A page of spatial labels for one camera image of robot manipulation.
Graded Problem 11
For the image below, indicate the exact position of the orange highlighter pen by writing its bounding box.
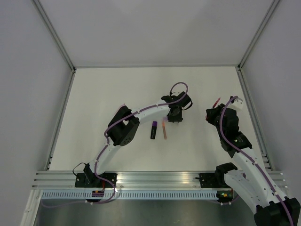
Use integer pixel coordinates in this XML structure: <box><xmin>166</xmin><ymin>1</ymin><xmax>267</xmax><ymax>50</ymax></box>
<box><xmin>161</xmin><ymin>120</ymin><xmax>167</xmax><ymax>140</ymax></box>

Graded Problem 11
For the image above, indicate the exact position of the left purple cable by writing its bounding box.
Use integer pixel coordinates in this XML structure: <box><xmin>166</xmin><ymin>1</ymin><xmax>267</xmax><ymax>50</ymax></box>
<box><xmin>94</xmin><ymin>82</ymin><xmax>189</xmax><ymax>191</ymax></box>

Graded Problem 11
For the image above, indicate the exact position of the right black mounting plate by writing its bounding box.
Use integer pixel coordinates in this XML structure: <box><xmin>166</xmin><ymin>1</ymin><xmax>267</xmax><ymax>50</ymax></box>
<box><xmin>195</xmin><ymin>173</ymin><xmax>222</xmax><ymax>188</ymax></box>

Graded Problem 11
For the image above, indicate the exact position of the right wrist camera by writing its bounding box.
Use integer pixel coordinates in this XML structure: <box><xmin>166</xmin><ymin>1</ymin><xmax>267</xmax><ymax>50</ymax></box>
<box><xmin>228</xmin><ymin>97</ymin><xmax>244</xmax><ymax>111</ymax></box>

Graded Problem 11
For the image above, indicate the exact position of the aluminium frame post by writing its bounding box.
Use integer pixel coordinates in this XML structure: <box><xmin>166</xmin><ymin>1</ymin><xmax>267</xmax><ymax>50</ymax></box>
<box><xmin>237</xmin><ymin>0</ymin><xmax>282</xmax><ymax>71</ymax></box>
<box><xmin>31</xmin><ymin>0</ymin><xmax>76</xmax><ymax>72</ymax></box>

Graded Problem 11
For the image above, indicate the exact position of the white slotted cable duct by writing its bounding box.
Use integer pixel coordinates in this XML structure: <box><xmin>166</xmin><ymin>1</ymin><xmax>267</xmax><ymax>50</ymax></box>
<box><xmin>42</xmin><ymin>190</ymin><xmax>218</xmax><ymax>200</ymax></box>

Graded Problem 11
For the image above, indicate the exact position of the left aluminium frame post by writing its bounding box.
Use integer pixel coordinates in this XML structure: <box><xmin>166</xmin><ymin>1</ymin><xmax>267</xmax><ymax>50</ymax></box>
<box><xmin>31</xmin><ymin>0</ymin><xmax>76</xmax><ymax>72</ymax></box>

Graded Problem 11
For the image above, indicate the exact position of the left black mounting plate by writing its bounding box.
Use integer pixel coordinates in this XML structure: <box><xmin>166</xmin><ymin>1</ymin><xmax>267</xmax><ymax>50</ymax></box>
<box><xmin>75</xmin><ymin>173</ymin><xmax>117</xmax><ymax>188</ymax></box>

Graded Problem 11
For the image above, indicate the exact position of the red pen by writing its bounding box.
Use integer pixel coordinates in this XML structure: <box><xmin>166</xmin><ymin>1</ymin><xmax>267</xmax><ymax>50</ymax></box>
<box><xmin>212</xmin><ymin>97</ymin><xmax>221</xmax><ymax>109</ymax></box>

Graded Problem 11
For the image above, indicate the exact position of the right aluminium frame post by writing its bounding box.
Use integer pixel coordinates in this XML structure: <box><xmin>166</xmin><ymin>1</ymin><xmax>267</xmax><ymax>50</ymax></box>
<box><xmin>237</xmin><ymin>0</ymin><xmax>282</xmax><ymax>71</ymax></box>

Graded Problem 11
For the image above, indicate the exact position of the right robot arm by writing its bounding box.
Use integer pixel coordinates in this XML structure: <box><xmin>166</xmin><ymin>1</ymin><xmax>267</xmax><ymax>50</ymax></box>
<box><xmin>206</xmin><ymin>104</ymin><xmax>301</xmax><ymax>226</ymax></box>

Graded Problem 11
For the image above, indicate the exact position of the dark purple pen cap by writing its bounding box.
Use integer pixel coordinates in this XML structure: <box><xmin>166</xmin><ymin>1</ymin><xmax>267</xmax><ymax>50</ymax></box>
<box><xmin>152</xmin><ymin>121</ymin><xmax>158</xmax><ymax>127</ymax></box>

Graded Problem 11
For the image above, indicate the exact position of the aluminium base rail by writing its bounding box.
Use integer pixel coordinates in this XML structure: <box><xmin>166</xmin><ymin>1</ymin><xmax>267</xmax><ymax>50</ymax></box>
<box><xmin>32</xmin><ymin>171</ymin><xmax>223</xmax><ymax>190</ymax></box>

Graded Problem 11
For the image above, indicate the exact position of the black mounting plate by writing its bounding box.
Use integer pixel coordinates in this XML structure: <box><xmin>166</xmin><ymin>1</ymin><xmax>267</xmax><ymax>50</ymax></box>
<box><xmin>195</xmin><ymin>173</ymin><xmax>222</xmax><ymax>188</ymax></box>
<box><xmin>75</xmin><ymin>173</ymin><xmax>117</xmax><ymax>188</ymax></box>

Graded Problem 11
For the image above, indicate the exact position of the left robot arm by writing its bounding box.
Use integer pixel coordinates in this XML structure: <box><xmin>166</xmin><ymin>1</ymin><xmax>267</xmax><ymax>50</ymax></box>
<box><xmin>77</xmin><ymin>91</ymin><xmax>192</xmax><ymax>187</ymax></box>

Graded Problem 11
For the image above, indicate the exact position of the black purple-tipped marker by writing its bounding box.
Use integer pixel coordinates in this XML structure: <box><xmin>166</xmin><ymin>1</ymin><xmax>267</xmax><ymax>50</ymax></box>
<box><xmin>150</xmin><ymin>126</ymin><xmax>157</xmax><ymax>139</ymax></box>

